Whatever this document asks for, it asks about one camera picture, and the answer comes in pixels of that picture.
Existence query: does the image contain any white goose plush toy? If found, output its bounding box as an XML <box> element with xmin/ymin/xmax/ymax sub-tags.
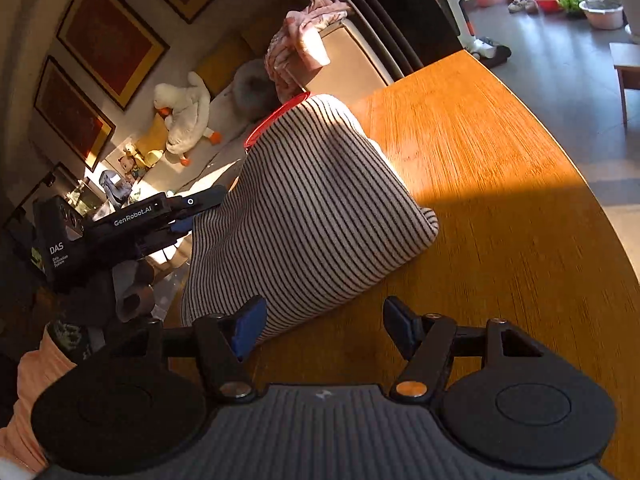
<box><xmin>153</xmin><ymin>72</ymin><xmax>222</xmax><ymax>166</ymax></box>

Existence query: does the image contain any left hand in brown glove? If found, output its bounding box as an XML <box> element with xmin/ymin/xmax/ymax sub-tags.
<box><xmin>47</xmin><ymin>259</ymin><xmax>155</xmax><ymax>363</ymax></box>

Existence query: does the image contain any pink clothes pile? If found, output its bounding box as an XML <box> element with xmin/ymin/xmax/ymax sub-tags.
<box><xmin>264</xmin><ymin>0</ymin><xmax>352</xmax><ymax>104</ymax></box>

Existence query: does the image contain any brown striped knit sweater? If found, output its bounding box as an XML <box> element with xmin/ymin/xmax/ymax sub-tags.
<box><xmin>181</xmin><ymin>94</ymin><xmax>439</xmax><ymax>338</ymax></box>

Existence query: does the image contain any white upright vacuum cleaner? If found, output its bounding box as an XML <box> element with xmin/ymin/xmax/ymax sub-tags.
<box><xmin>437</xmin><ymin>0</ymin><xmax>512</xmax><ymax>68</ymax></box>

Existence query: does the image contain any orange sleeve forearm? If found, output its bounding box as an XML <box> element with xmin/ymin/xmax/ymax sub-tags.
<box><xmin>1</xmin><ymin>327</ymin><xmax>75</xmax><ymax>479</ymax></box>

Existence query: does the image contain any dark curtain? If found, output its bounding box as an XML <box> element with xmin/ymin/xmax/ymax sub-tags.
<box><xmin>347</xmin><ymin>0</ymin><xmax>462</xmax><ymax>81</ymax></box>

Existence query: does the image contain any small doll toy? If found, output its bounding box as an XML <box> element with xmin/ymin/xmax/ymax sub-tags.
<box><xmin>118</xmin><ymin>143</ymin><xmax>149</xmax><ymax>184</ymax></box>

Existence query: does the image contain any beige sofa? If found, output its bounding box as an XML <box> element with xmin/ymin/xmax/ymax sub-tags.
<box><xmin>100</xmin><ymin>18</ymin><xmax>392</xmax><ymax>209</ymax></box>

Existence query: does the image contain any grey round cushion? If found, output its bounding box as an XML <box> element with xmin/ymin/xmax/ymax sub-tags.
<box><xmin>232</xmin><ymin>58</ymin><xmax>281</xmax><ymax>122</ymax></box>

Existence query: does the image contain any red framed wall picture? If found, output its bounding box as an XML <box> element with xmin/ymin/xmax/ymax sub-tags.
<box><xmin>56</xmin><ymin>0</ymin><xmax>169</xmax><ymax>110</ymax></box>

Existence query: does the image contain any red round storage container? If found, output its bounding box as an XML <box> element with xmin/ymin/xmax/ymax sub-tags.
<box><xmin>243</xmin><ymin>92</ymin><xmax>311</xmax><ymax>152</ymax></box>

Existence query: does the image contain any red bowl on floor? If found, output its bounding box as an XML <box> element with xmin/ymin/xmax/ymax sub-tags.
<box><xmin>534</xmin><ymin>0</ymin><xmax>562</xmax><ymax>14</ymax></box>

